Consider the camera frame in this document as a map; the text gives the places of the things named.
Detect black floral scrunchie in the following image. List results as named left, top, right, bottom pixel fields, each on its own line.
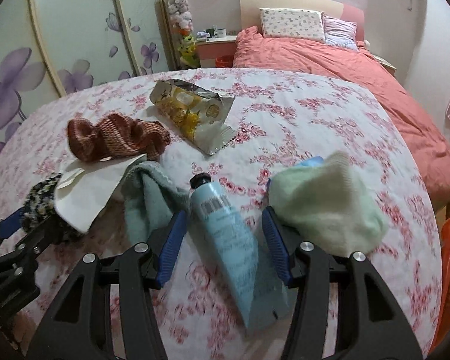
left=20, top=173, right=82, bottom=245

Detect teal green sock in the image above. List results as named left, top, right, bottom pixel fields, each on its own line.
left=121, top=161, right=189, bottom=245

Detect light blue cream tube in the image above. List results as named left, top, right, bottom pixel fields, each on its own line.
left=190, top=173, right=289, bottom=333

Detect light green knit cloth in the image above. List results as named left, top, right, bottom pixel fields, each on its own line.
left=267, top=151, right=388, bottom=258

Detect white paper piece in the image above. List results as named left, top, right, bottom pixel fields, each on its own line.
left=53, top=154, right=147, bottom=234

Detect brown knit scrunchie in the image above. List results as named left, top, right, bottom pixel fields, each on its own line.
left=66, top=113, right=171, bottom=163

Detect silver yellow snack bag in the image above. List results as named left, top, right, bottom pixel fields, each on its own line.
left=150, top=79, right=236, bottom=155

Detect floral pink white tablecloth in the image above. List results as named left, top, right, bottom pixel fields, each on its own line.
left=0, top=69, right=441, bottom=359

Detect pink white nightstand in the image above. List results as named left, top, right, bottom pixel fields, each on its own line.
left=196, top=35, right=236, bottom=68

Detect salmon pink duvet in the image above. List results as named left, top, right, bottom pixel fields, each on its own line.
left=233, top=26, right=450, bottom=210

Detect flower print sliding wardrobe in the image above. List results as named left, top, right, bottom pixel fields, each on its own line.
left=0, top=0, right=171, bottom=154

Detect white mug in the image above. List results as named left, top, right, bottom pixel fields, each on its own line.
left=214, top=28, right=227, bottom=38

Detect right side nightstand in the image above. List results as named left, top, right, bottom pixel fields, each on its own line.
left=373, top=55, right=397, bottom=77

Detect hanging plush toys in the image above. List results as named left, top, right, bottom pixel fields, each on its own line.
left=166, top=0, right=200, bottom=69

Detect striped pink pillow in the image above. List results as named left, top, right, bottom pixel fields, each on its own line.
left=322, top=14, right=358, bottom=51

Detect floral white pillow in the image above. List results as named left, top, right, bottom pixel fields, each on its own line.
left=260, top=7, right=325, bottom=43

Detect cream pink headboard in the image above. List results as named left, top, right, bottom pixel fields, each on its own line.
left=240, top=0, right=365, bottom=41

